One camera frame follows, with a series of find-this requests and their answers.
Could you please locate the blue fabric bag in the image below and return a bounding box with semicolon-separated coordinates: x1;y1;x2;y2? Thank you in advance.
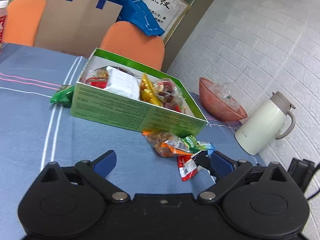
107;0;165;36

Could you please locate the blue grey tablecloth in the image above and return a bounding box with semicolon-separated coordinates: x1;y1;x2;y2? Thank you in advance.
0;42;267;240

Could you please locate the left orange chair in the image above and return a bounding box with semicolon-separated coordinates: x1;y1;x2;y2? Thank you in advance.
3;0;47;47

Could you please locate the peanut snack packet in box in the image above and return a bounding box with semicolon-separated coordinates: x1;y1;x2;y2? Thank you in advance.
91;67;109;81

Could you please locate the red white snack packet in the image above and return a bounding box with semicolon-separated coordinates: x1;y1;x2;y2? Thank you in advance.
177;151;207;181

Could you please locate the red packet in box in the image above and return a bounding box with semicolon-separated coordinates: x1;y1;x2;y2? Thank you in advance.
85;77;107;89

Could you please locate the pink plastic bowl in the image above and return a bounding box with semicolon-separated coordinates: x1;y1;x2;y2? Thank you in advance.
199;77;248;122

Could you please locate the green candy packet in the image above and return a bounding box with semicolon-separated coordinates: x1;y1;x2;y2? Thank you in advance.
50;85;75;108

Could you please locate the right orange chair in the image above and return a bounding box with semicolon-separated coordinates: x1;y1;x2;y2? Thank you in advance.
99;21;165;70

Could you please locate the clear drink bottle red label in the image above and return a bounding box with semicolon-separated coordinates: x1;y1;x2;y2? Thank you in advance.
0;0;9;52

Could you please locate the orange green nut snack packet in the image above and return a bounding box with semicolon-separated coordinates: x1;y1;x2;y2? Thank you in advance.
142;131;215;157

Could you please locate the white thermal jug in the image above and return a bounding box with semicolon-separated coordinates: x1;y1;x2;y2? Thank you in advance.
234;91;296;156

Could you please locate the white packet in box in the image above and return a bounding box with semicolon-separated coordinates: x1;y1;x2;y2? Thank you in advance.
104;66;140;100

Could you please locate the clear candy packet in box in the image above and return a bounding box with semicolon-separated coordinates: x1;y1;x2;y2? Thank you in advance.
153;79;186;113

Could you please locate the white poster with Chinese text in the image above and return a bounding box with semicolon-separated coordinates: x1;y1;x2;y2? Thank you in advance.
142;0;191;45

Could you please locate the green cardboard snack box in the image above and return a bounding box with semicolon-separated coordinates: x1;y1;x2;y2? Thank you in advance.
71;48;208;137

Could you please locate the orange chair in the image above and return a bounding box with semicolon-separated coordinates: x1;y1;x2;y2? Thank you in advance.
99;21;165;70
3;0;47;47

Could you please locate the brown paper bag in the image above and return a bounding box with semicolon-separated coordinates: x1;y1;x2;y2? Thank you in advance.
34;0;122;58

